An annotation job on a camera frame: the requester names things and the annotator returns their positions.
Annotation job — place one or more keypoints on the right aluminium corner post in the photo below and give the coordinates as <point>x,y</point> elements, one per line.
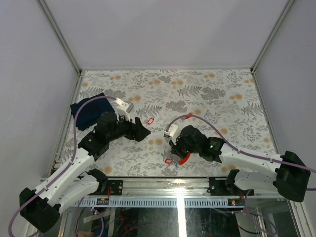
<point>285,11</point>

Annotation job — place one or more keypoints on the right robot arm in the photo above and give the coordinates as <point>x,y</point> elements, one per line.
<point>285,174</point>

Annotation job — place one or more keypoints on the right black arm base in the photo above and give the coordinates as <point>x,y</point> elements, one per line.
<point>224,186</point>

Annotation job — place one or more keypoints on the red handled metal keyring holder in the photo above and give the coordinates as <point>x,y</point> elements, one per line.
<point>184,160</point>

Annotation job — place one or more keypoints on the slotted white cable duct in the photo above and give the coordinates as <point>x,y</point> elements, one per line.
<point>158,202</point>

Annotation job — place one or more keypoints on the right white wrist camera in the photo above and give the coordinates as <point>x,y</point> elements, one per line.
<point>172,132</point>

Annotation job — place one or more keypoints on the aluminium front rail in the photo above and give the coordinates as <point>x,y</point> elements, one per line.
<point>172,185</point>

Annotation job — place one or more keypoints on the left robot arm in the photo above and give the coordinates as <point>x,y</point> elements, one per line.
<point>43,206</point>

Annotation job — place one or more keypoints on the left aluminium corner post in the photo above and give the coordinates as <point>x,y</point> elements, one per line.
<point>56,30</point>

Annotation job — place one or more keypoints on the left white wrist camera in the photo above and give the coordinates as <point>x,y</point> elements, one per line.
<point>124,108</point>

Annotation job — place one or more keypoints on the aluminium corner post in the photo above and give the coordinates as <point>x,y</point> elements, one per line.
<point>56,30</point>
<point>285,11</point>

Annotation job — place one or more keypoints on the dark blue folded cloth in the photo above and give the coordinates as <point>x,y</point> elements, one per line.
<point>91,112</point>

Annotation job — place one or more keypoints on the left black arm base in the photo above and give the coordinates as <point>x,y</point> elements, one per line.
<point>111,188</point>

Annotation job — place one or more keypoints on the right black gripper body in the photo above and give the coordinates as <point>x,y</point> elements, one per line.
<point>182,148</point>

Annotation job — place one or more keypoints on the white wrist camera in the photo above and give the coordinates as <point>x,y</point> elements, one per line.
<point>124,108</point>
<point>172,132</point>

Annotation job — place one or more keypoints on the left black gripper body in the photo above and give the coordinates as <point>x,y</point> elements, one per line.
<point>125,129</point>

